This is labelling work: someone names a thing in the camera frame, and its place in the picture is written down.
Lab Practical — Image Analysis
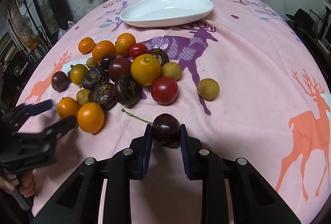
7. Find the red cherry tomato front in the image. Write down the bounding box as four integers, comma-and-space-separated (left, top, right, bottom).
151, 77, 179, 105

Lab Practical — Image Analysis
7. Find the orange tangerine back middle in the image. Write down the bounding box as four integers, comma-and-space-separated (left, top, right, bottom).
92, 40, 116, 64

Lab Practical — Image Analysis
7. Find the dark brown water chestnut front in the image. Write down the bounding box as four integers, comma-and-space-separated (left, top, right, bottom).
114, 73, 142, 107

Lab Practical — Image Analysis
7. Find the orange kumquat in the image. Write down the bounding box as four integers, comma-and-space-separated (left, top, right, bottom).
77, 102, 105, 134
57, 97, 81, 119

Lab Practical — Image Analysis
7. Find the dark red cherry with stem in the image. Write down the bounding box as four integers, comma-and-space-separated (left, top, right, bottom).
121, 108, 181, 148

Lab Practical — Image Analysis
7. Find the orange tangerine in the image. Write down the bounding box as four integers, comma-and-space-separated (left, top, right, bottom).
92, 40, 116, 64
78, 37, 95, 55
115, 33, 136, 58

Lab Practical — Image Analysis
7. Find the orange tangerine back right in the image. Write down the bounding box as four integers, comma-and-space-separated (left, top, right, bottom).
115, 33, 136, 58

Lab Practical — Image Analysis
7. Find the red cherry tomato back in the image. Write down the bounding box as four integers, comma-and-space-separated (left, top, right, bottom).
129, 43, 148, 59

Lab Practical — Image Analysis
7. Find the large orange citrus fruit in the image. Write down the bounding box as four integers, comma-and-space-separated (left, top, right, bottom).
131, 54, 161, 86

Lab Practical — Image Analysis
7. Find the small green longan back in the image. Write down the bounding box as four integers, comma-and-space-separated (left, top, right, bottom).
85, 57, 98, 69

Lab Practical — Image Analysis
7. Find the pink deer print tablecloth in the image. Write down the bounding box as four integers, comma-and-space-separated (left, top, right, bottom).
20, 0, 330, 223

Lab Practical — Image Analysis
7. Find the red cherry tomato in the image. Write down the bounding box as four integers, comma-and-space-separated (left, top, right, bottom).
129, 43, 148, 59
151, 77, 179, 105

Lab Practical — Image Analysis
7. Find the yellow-green longan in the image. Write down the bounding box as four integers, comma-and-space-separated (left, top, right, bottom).
196, 78, 220, 101
76, 88, 91, 106
161, 62, 182, 81

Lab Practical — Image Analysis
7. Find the orange tangerine back left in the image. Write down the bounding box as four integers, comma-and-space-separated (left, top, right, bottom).
78, 37, 95, 55

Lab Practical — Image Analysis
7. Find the person's left hand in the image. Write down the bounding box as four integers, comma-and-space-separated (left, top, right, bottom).
0, 170, 36, 198

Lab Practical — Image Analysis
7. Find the small dark cherry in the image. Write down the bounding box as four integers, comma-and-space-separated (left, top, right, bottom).
100, 54, 116, 71

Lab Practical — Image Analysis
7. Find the dark purple tomato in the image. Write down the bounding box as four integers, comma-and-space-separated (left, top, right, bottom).
51, 71, 69, 92
108, 58, 132, 82

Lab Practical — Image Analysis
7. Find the dark brown water chestnut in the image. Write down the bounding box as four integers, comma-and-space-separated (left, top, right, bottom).
90, 83, 117, 111
114, 73, 142, 107

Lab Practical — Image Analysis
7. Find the black hat on furniture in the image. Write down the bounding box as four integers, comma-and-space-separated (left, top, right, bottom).
286, 8, 314, 31

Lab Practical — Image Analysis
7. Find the white oval plate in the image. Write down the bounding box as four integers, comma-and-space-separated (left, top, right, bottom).
120, 0, 214, 28

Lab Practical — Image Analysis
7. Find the yellow-orange persimmon-like fruit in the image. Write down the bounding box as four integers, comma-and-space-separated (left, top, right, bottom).
68, 64, 88, 87

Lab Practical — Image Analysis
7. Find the dark water chestnut back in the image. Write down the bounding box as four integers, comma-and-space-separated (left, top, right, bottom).
147, 48, 169, 66

